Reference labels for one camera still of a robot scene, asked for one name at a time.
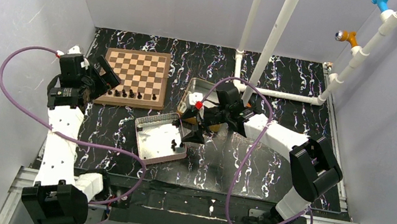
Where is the wooden chess board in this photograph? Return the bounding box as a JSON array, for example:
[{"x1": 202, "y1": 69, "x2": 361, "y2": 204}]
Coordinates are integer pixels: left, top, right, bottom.
[{"x1": 93, "y1": 48, "x2": 171, "y2": 110}]

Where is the gold-rimmed tin tray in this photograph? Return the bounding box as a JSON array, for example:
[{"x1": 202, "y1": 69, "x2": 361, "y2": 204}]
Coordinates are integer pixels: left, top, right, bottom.
[{"x1": 174, "y1": 75, "x2": 236, "y2": 135}]

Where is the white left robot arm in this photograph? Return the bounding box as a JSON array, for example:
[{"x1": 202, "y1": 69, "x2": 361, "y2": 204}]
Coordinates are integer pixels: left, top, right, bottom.
[{"x1": 21, "y1": 46, "x2": 121, "y2": 224}]

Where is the white PVC pipe frame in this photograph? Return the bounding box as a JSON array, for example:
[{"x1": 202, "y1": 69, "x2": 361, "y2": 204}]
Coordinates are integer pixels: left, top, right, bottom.
[{"x1": 234, "y1": 0, "x2": 397, "y2": 106}]

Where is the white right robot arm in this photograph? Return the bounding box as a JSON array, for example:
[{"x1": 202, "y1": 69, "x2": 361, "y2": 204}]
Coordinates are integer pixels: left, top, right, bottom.
[{"x1": 182, "y1": 81, "x2": 343, "y2": 222}]

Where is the pink-rimmed silver tin tray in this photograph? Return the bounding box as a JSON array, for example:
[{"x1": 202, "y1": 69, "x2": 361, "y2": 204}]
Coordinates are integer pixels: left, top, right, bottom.
[{"x1": 135, "y1": 112, "x2": 187, "y2": 165}]

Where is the black chess bishop piece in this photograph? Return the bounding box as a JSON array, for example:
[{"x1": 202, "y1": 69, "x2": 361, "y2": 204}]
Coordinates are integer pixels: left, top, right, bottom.
[{"x1": 171, "y1": 139, "x2": 177, "y2": 152}]

